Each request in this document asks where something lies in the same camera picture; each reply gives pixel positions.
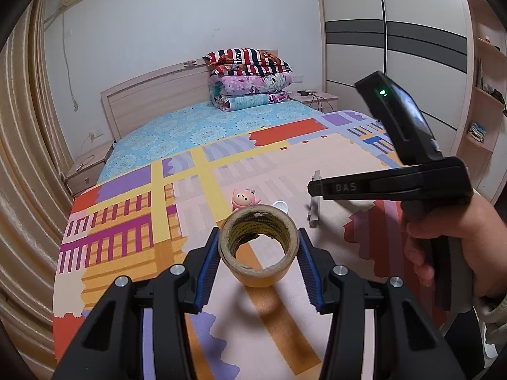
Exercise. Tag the wooden bed headboard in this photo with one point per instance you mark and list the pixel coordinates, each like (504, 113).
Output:
(154, 95)

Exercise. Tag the pink pig toy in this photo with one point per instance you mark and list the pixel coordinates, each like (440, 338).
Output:
(243, 198)

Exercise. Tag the blue folded quilt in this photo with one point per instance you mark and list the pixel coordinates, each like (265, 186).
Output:
(249, 101)

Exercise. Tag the wooden open shelf unit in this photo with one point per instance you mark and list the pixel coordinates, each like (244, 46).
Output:
(487, 67)

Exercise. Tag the striped pillow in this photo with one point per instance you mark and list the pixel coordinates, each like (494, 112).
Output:
(245, 60)

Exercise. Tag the bed with blue sheet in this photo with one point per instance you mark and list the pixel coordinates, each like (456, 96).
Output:
(190, 132)

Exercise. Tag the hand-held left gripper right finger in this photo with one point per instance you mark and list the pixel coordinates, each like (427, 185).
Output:
(309, 269)

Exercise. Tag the blue object on shelf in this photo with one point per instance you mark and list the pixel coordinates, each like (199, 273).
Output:
(477, 130)

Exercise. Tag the yellow tape roll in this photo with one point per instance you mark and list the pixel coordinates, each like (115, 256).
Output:
(257, 277)

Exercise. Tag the wooden nightstand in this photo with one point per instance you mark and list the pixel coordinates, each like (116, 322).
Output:
(89, 170)
(321, 101)

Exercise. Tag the white wall outlet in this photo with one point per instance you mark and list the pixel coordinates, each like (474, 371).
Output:
(95, 133)
(297, 76)

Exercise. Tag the dark objects on shelf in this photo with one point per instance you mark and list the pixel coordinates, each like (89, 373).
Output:
(493, 89)

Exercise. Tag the white and grey wardrobe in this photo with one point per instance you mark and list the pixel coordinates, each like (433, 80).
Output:
(396, 47)

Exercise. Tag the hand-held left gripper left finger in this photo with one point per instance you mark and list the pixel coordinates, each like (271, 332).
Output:
(208, 269)

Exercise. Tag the pink folded quilt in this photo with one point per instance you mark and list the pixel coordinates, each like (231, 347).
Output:
(249, 84)

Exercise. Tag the grey metal bar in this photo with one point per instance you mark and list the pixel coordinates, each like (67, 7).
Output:
(315, 213)

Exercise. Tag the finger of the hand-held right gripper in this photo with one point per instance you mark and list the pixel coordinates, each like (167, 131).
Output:
(340, 189)

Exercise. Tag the colourful foam mat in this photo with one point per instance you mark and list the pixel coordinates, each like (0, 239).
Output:
(130, 245)

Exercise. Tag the beige pleated curtain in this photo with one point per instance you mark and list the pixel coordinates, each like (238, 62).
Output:
(23, 166)

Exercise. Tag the person's right hand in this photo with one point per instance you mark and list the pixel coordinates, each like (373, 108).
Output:
(491, 245)

